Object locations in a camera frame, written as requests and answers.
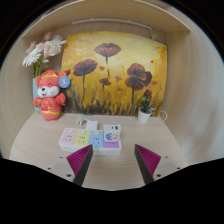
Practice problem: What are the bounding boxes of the thin white light cord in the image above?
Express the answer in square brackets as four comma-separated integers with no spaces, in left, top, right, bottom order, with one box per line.
[148,27,160,43]

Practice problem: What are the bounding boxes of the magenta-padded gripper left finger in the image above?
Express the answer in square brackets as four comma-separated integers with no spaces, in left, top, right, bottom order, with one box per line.
[45,143,95,187]

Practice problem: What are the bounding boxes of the red plush toy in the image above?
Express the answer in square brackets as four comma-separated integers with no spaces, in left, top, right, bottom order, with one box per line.
[32,69,72,122]

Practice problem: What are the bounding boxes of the white power plug with cable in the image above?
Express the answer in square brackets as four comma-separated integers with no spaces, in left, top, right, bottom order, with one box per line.
[75,114,99,132]

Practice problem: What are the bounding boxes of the yellow poppy flower painting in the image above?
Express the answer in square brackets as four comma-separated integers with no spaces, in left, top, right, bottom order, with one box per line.
[60,30,168,118]

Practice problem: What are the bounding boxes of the pink white flowers in vase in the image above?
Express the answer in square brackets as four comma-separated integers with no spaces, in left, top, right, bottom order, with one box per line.
[21,31,67,113]

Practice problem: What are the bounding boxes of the white light bar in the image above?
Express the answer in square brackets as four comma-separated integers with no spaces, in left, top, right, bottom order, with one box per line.
[71,17,151,31]

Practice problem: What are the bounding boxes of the small potted green plant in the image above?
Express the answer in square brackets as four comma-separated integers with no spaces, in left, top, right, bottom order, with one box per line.
[136,96,155,125]

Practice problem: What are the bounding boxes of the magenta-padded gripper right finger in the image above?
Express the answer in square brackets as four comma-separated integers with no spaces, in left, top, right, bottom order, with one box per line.
[133,143,183,185]

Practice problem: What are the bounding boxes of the white cable loop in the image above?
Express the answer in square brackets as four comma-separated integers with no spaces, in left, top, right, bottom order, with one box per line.
[156,109,169,122]

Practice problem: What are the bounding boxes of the pastel multicolour power strip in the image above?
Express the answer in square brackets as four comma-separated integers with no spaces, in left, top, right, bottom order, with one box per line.
[58,127,123,157]

